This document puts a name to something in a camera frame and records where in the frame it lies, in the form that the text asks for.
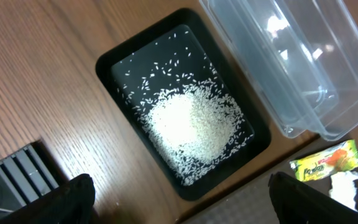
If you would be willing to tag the yellow green snack wrapper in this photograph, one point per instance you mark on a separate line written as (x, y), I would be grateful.
(342, 157)

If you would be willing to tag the clear plastic bin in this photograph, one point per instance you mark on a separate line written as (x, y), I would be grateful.
(301, 57)

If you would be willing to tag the white rice pile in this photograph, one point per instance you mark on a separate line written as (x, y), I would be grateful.
(176, 95)

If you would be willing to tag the black waste tray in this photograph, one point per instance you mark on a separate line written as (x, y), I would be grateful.
(129, 40)

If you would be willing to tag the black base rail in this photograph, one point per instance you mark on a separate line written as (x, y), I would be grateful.
(25, 176)

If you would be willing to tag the brown serving tray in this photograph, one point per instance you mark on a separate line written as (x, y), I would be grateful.
(251, 202)

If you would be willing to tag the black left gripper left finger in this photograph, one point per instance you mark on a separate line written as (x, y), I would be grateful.
(71, 202)

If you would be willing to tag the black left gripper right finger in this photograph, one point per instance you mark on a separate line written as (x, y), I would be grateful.
(295, 202)

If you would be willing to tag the white tissue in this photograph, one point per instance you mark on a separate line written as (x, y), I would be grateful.
(343, 188)

